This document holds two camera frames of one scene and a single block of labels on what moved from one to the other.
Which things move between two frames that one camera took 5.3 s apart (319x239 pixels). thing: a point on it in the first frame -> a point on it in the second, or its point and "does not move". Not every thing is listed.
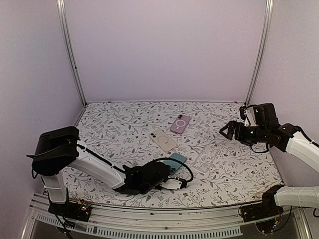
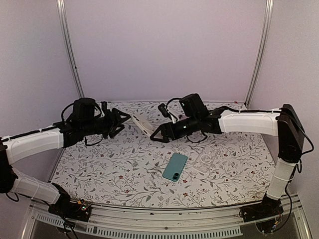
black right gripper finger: (229, 135) -> (165, 129)
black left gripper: (169, 167) -> (113, 133)
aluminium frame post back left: (61, 6) does not move
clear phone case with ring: (204, 161) does not move
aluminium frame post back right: (262, 50) does not move
